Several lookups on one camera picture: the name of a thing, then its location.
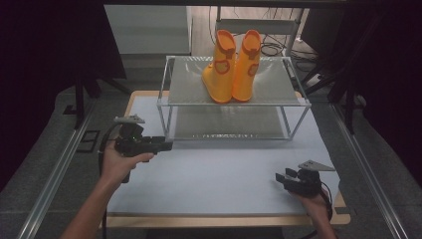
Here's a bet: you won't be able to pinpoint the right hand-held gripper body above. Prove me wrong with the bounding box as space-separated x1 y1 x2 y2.
284 159 336 199

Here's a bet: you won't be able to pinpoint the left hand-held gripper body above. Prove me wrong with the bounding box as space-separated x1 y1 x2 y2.
113 114 157 158

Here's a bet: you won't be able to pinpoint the yellow rain boot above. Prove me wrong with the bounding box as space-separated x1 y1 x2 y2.
201 29 238 105
231 29 263 103

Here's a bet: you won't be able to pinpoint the clear two-tier shoe rack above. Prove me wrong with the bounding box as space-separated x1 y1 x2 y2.
156 55 313 142

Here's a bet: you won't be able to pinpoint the person's right hand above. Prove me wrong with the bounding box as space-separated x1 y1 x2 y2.
291 190 330 221

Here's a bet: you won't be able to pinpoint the person's left hand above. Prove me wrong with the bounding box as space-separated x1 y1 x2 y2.
99 138 155 187

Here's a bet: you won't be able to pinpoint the black stand legs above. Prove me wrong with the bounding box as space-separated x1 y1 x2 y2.
303 59 357 135
73 68 131 130

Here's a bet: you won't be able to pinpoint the white metal stand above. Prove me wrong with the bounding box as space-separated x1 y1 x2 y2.
214 5 306 57

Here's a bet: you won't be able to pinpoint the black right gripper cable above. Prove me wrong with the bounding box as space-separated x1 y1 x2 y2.
318 180 334 221

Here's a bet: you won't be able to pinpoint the black floor bracket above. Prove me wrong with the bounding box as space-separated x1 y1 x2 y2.
76 129 102 154

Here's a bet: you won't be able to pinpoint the aluminium rail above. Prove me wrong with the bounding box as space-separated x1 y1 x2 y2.
330 103 410 239
17 99 98 239

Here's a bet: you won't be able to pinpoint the black floor cables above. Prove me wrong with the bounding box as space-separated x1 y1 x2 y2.
260 32 320 72

